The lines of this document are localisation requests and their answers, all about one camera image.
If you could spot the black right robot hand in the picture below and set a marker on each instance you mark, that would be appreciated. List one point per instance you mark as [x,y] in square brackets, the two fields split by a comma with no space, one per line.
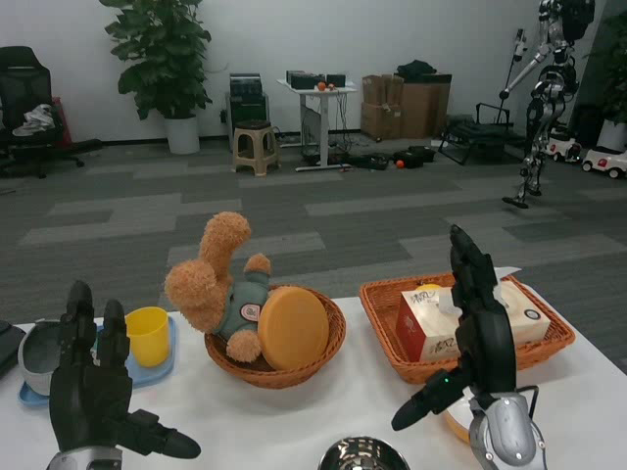
[487,347]

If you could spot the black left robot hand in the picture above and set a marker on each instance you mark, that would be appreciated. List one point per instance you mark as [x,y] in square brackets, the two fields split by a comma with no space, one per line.
[88,396]

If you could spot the shiny metal bowl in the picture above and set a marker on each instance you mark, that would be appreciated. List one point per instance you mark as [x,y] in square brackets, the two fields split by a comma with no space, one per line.
[365,455]

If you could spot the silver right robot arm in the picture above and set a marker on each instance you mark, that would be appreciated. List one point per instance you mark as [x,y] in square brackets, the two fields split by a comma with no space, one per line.
[504,436]

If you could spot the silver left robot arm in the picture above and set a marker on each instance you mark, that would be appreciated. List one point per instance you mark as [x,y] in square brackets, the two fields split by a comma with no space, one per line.
[83,460]

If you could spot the grey and white bowl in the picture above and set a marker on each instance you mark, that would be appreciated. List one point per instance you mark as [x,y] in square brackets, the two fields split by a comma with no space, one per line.
[36,352]

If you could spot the white bowl with orange base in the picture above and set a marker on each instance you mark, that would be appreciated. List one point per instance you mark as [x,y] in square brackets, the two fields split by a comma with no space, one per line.
[458,423]

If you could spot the beige and red tissue box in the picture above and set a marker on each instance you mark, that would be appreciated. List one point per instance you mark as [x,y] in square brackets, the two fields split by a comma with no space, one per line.
[421,323]

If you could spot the light blue tray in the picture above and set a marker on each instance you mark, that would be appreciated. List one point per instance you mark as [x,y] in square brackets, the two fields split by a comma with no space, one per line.
[154,372]

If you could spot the yellow plastic cup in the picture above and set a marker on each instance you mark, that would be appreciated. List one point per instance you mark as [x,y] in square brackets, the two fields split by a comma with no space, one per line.
[147,338]

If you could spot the small orange object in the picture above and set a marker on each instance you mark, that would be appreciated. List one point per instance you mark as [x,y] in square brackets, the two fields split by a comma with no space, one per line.
[428,288]

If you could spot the black flat device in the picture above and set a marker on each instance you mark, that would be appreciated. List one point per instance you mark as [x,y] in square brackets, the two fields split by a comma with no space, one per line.
[9,345]

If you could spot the rectangular wicker basket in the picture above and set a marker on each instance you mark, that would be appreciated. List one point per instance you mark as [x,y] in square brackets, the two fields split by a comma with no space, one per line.
[382,318]

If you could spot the brown plush bunny toy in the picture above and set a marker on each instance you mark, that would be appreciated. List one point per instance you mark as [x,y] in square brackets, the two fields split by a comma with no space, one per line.
[196,291]

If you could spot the round wicker basket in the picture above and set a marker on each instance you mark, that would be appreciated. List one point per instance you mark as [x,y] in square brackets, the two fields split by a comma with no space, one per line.
[313,367]

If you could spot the orange round disc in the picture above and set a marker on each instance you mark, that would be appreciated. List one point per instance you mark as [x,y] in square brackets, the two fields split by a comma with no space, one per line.
[294,328]

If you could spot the black bag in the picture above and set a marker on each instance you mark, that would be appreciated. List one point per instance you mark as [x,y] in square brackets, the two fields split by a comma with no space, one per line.
[419,154]

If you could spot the small white toy car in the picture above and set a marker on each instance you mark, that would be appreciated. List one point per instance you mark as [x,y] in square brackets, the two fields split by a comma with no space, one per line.
[563,146]

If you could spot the black floor equipment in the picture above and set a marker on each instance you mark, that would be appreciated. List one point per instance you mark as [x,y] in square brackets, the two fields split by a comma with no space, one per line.
[372,161]

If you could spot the large white toy car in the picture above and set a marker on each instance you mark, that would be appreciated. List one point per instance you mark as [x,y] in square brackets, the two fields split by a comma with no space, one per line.
[605,161]

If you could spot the silver humanoid robot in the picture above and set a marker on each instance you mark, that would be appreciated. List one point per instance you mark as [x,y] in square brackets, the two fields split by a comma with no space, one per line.
[544,122]

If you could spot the large brown cardboard box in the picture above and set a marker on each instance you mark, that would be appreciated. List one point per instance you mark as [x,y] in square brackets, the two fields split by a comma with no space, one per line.
[423,110]

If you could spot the brown cardboard box stack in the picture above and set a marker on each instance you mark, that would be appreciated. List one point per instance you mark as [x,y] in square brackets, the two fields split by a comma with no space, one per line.
[379,108]

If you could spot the white grey crumpled cloth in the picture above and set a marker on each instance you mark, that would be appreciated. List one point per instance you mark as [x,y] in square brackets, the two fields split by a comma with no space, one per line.
[34,120]

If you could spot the white standing desk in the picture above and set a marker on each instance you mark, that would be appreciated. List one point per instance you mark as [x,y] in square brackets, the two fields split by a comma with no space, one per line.
[321,117]

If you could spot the black clothing pile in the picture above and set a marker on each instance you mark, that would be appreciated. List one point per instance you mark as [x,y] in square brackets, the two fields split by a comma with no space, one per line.
[416,67]

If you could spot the beige plastic stool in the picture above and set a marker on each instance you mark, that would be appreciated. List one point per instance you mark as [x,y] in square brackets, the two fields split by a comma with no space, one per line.
[255,147]

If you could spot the small black box on desk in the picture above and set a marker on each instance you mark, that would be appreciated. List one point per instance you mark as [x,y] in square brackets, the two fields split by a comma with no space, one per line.
[335,80]

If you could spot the black office chair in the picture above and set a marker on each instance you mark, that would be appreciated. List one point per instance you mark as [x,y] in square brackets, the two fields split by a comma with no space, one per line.
[22,88]

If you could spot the black equipment cabinet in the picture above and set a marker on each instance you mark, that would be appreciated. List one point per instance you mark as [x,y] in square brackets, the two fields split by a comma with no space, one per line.
[247,98]

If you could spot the potted plant in white pot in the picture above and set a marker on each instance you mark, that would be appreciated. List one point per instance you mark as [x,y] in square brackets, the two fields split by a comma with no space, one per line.
[161,63]

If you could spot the black folding frame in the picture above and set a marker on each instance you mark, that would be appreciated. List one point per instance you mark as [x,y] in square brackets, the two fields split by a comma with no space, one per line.
[477,137]

